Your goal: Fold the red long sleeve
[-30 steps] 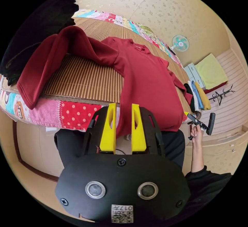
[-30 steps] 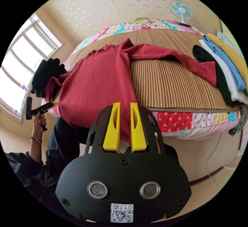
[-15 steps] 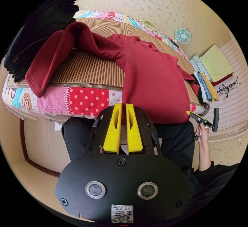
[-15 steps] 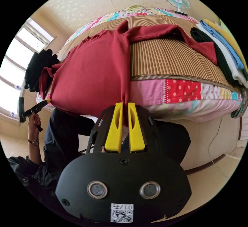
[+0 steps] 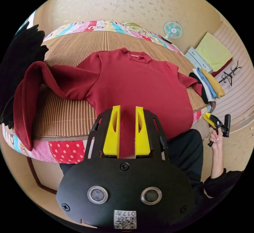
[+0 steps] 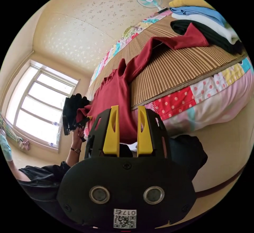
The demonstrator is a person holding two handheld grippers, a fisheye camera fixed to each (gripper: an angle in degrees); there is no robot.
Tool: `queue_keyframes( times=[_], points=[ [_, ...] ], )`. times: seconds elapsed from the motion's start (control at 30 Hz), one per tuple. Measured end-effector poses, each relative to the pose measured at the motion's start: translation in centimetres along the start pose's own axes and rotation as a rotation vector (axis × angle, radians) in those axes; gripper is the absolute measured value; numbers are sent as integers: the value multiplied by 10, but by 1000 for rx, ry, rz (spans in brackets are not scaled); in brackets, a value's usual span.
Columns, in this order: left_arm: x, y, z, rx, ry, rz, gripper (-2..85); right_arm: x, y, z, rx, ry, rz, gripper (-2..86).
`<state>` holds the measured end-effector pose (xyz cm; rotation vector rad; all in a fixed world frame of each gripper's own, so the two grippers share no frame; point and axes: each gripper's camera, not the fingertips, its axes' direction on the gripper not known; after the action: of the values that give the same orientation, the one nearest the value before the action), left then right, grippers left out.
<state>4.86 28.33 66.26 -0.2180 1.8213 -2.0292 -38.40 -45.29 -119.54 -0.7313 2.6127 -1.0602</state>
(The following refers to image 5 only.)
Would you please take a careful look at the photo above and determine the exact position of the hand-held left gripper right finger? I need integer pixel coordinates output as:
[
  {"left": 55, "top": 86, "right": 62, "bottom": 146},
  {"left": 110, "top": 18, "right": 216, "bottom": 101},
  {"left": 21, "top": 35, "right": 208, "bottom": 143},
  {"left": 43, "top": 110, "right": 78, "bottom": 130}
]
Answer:
[{"left": 135, "top": 106, "right": 151, "bottom": 159}]

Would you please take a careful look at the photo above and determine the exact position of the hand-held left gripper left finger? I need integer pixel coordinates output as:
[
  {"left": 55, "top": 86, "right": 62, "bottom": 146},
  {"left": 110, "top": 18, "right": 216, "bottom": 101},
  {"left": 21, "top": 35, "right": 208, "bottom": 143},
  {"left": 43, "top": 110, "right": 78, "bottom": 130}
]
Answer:
[{"left": 102, "top": 105, "right": 121, "bottom": 159}]

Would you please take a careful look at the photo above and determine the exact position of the red long sleeve sweater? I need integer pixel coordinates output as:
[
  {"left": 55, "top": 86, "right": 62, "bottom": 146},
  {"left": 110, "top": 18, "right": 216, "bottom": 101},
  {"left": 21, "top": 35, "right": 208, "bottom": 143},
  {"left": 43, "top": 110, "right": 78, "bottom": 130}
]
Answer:
[{"left": 13, "top": 47, "right": 203, "bottom": 159}]

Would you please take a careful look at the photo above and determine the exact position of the person's right forearm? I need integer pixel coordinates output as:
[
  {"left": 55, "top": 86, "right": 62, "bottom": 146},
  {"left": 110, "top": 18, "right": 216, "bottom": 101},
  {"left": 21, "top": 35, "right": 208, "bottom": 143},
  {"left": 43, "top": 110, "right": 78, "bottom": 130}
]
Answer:
[{"left": 210, "top": 148, "right": 225, "bottom": 179}]

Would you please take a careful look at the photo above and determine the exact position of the person's right hand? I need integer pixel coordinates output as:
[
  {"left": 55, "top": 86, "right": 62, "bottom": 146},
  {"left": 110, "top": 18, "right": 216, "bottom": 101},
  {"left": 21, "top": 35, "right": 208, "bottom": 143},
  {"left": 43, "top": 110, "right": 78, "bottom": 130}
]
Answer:
[{"left": 209, "top": 128, "right": 224, "bottom": 152}]

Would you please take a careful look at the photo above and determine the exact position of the pile of clothes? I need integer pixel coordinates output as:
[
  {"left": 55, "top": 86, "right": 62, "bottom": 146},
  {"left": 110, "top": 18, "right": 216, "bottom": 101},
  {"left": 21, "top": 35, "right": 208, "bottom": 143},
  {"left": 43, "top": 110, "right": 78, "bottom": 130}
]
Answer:
[{"left": 189, "top": 67, "right": 226, "bottom": 104}]

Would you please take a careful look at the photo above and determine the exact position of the black coat rack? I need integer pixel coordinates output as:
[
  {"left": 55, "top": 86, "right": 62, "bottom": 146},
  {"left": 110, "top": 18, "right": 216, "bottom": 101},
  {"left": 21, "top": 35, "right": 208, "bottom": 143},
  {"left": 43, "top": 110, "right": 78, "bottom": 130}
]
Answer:
[{"left": 218, "top": 60, "right": 243, "bottom": 87}]

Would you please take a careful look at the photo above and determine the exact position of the bed with woven mat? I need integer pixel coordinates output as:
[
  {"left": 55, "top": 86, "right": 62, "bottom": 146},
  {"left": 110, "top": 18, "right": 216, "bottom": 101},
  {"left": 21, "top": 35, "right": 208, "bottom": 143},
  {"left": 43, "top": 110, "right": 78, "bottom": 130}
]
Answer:
[{"left": 2, "top": 20, "right": 217, "bottom": 165}]

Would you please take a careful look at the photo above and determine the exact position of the white cupboard with yellow cloth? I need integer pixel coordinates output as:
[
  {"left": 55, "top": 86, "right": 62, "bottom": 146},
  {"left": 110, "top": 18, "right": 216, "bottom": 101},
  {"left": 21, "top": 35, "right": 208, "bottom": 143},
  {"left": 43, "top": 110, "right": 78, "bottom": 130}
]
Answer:
[{"left": 185, "top": 32, "right": 234, "bottom": 78}]

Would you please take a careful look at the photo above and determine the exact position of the white and teal fan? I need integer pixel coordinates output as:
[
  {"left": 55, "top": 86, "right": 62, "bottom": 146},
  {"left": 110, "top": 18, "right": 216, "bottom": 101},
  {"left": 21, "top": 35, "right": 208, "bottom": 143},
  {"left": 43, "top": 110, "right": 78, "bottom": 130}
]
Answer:
[{"left": 162, "top": 21, "right": 184, "bottom": 45}]

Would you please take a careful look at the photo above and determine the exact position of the black garment heap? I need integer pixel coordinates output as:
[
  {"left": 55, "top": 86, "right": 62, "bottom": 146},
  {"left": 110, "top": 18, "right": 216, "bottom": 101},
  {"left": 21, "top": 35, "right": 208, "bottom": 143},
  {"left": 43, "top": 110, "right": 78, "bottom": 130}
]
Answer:
[{"left": 0, "top": 21, "right": 49, "bottom": 130}]

